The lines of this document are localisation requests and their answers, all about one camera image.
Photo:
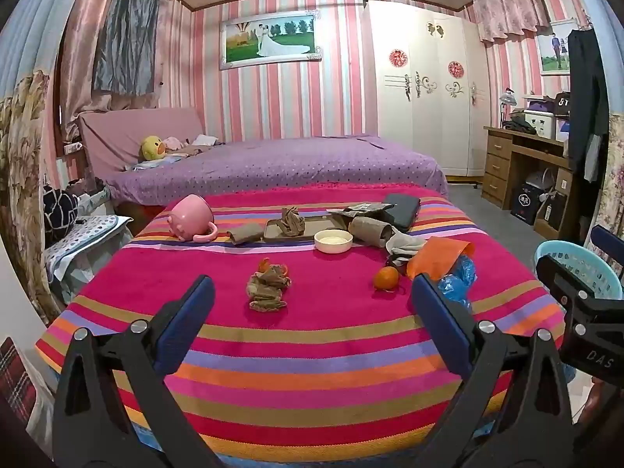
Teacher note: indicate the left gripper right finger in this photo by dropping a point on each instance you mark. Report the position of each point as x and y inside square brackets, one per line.
[512, 408]

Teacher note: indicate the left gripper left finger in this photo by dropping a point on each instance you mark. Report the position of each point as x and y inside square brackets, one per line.
[91, 426]

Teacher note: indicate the blue plastic bag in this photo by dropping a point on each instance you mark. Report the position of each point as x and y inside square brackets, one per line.
[455, 285]

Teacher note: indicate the whole orange fruit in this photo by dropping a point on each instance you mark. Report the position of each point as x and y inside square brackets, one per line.
[386, 279]

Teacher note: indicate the brown paper wad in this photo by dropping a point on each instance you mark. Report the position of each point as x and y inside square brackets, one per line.
[266, 289]

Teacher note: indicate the grey cloth pouch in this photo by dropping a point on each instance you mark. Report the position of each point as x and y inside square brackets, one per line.
[402, 247]

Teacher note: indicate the small brown paper piece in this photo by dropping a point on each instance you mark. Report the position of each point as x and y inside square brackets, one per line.
[246, 233]

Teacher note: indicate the brown paper roll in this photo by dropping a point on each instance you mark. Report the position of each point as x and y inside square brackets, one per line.
[371, 231]

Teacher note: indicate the cream round bowl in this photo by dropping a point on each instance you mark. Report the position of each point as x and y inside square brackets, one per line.
[333, 241]

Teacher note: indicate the camouflage snack packet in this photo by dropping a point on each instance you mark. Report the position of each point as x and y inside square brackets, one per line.
[363, 209]

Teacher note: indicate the brown paper ball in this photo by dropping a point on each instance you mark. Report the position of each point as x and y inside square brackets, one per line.
[291, 223]

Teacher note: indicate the light blue laundry basket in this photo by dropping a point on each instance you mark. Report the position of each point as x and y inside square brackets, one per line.
[578, 261]

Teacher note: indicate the black box under desk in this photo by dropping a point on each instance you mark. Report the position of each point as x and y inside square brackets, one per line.
[526, 201]

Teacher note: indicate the floral beige curtain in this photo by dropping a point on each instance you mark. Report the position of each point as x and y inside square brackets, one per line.
[22, 228]

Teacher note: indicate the striped magenta blanket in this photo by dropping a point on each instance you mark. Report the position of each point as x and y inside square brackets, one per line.
[343, 371]

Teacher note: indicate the pink pig mug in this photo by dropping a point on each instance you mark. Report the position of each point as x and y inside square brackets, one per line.
[192, 219]

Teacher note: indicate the black patterned bag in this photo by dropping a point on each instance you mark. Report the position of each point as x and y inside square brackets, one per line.
[59, 214]

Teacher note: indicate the wooden desk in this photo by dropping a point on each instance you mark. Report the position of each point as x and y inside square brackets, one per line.
[526, 165]

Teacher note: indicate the black wallet case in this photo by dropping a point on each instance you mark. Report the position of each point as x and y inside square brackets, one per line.
[402, 212]

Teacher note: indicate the black hanging garment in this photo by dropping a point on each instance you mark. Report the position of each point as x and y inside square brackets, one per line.
[588, 104]

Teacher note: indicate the desk lamp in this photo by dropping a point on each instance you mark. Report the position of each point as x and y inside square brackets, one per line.
[507, 103]

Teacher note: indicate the yellow duck plush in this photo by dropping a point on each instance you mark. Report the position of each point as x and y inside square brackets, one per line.
[152, 148]

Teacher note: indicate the pink headboard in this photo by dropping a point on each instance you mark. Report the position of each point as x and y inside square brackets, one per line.
[113, 139]

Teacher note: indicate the brown phone case tray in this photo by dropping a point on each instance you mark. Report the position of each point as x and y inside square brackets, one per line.
[273, 231]

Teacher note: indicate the purple dotted bedspread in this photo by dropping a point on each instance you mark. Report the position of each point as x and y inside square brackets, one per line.
[269, 164]

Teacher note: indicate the small wedding portrait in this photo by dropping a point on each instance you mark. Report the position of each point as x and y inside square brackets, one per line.
[553, 47]

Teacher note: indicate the white wardrobe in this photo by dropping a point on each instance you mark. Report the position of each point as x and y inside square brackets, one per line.
[432, 84]

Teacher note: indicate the pink floral window curtain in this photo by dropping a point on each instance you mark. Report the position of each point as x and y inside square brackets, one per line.
[500, 19]

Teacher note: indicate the grey hanging curtain cloth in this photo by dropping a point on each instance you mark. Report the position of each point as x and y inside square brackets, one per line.
[126, 48]

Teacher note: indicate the wedding photo frame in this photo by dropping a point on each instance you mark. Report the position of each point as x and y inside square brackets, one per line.
[269, 39]

